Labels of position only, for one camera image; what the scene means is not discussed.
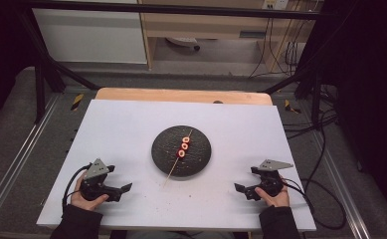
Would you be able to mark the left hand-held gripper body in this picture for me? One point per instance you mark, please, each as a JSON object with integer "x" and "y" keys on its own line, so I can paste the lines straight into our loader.
{"x": 96, "y": 168}

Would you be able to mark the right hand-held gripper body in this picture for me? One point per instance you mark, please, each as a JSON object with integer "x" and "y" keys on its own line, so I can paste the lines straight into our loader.
{"x": 270, "y": 184}

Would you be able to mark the thin bamboo skewer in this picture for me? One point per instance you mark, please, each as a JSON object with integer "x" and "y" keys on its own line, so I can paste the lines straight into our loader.
{"x": 172, "y": 170}

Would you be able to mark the round black plate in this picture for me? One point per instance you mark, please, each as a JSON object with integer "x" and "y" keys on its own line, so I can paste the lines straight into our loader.
{"x": 167, "y": 156}

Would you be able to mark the red apple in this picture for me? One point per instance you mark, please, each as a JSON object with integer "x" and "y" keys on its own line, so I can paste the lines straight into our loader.
{"x": 186, "y": 139}

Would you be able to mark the person's right hand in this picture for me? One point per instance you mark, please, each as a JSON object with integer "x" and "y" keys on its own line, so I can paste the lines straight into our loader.
{"x": 279, "y": 201}

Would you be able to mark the person's left hand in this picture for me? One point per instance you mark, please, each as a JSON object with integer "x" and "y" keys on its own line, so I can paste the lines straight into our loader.
{"x": 81, "y": 203}

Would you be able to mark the red hawthorn fruit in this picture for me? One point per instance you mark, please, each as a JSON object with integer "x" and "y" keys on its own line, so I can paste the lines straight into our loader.
{"x": 181, "y": 153}
{"x": 184, "y": 146}

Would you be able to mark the white cabinet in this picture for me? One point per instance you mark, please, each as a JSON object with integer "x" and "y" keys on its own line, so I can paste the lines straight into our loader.
{"x": 88, "y": 36}

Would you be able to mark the black curtain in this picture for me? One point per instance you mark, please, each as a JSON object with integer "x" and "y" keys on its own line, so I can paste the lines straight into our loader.
{"x": 373, "y": 83}
{"x": 2, "y": 49}

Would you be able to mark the grey chair base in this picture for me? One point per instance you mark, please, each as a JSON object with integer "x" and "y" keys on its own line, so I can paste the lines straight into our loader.
{"x": 181, "y": 41}

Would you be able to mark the light wooden desk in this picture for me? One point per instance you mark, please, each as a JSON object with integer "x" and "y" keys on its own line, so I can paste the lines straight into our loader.
{"x": 194, "y": 26}

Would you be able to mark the white power strip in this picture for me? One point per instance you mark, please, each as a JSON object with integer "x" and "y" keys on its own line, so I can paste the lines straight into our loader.
{"x": 275, "y": 4}

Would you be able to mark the aluminium floor rail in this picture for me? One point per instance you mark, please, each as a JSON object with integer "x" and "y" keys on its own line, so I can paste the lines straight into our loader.
{"x": 342, "y": 186}
{"x": 18, "y": 156}

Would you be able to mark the black metal frame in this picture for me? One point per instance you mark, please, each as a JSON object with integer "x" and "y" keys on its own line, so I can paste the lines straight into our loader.
{"x": 181, "y": 9}

